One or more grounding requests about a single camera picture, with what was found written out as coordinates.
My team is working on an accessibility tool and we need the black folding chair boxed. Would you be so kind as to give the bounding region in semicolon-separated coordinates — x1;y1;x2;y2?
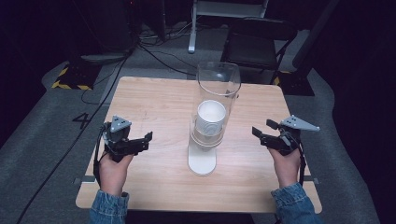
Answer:
219;17;299;86

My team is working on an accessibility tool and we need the person's right hand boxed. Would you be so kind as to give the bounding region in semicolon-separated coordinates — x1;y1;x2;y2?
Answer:
267;147;303;189

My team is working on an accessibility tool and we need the dark slanted stand pole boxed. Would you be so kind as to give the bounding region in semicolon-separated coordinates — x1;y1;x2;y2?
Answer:
291;0;341;70

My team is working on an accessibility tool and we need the black yellow-striped stand base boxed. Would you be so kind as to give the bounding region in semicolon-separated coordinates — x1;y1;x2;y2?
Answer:
50;62;103;91
272;70;316;97

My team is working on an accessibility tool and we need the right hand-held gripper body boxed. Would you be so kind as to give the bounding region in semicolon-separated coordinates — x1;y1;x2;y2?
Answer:
259;114;321;157

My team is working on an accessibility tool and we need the person's left hand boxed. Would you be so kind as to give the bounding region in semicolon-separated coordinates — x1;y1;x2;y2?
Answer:
98;151;134;198

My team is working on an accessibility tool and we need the white paper cup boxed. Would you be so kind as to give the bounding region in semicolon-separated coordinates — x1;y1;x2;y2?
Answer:
194;99;228;138

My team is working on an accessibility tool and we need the white metal stand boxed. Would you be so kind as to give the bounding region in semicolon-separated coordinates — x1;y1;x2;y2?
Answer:
188;0;271;54

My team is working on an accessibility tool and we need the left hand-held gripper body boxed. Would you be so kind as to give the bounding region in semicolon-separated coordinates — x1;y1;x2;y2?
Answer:
102;115;148;163

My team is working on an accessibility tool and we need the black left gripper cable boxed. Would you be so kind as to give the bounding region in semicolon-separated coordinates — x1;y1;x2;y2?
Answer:
92;125;110;188

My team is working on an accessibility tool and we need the long black floor cable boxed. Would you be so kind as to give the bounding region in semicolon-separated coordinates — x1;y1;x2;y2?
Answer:
15;43;141;224

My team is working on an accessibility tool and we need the clear tube cup dispenser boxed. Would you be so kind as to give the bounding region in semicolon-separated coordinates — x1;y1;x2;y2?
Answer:
187;61;243;177

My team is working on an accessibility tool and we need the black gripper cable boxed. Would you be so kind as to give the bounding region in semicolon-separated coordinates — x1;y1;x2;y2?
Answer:
92;125;110;188
296;140;308;188

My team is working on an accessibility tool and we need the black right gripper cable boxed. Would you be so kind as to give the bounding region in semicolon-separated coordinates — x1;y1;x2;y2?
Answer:
296;140;308;188

